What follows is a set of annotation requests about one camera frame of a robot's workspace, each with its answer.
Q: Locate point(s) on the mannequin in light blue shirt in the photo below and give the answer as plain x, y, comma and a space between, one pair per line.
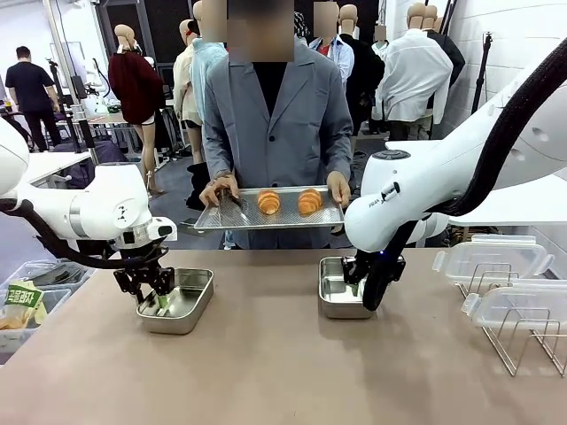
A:
206, 66

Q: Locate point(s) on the mannequin in dark jacket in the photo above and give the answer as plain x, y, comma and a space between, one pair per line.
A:
454, 53

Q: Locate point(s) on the mannequin in beige shirt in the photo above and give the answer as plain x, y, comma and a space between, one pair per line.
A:
184, 88

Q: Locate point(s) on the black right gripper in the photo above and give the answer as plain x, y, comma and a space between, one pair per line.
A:
361, 259

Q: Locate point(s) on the black tripod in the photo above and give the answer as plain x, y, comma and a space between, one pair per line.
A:
483, 71

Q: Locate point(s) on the clear plastic storage bin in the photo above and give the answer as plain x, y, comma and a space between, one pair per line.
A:
55, 305
66, 274

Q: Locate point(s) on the white side table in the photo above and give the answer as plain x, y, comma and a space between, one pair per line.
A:
57, 164

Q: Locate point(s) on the person's left forearm grey sleeve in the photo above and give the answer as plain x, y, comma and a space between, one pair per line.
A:
341, 146

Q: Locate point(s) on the mannequin in white shirt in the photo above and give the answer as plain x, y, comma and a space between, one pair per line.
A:
416, 75

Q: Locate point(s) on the clear plastic container lid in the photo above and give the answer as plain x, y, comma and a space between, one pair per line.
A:
522, 305
491, 257

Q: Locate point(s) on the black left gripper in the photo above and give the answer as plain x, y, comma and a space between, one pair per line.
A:
142, 257

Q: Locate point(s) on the person's left hand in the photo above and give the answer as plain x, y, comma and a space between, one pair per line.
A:
341, 186

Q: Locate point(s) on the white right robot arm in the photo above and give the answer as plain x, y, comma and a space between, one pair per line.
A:
398, 203

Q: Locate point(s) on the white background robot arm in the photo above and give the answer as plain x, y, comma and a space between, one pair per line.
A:
95, 84

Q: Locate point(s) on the person's right forearm grey sleeve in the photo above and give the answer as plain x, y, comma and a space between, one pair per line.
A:
217, 150

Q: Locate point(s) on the person's right hand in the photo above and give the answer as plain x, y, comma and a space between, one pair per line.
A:
223, 186

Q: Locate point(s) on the mannequin in maroon sweater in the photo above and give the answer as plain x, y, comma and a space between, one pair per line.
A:
135, 88

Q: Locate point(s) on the metal tongs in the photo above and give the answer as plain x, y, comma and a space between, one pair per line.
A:
241, 206

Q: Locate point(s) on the green snack bag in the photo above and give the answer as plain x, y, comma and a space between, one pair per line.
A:
22, 296

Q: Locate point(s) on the person in grey jacket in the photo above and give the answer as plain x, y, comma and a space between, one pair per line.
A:
274, 141

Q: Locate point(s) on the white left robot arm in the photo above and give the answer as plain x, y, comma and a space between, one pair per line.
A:
106, 195

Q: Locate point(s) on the figure in blue shirt red top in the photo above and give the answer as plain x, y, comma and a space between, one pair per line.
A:
341, 57

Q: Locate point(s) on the man in black t-shirt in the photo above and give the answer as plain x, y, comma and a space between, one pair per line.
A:
31, 88

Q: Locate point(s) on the perforated metal baking tray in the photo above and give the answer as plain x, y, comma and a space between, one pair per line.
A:
288, 220

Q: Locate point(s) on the dark purple bag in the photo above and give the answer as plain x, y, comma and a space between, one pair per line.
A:
106, 155

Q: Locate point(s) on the rectangular steel container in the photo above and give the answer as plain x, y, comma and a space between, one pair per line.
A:
190, 305
336, 305

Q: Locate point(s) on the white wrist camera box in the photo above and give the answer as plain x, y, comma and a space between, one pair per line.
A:
164, 229

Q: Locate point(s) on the golden croissant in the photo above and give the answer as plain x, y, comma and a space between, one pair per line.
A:
310, 201
269, 202

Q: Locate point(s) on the mannequin in black clothes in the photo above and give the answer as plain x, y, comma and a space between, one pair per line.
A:
365, 75

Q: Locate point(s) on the pile of black clothes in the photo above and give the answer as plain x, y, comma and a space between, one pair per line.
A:
197, 186

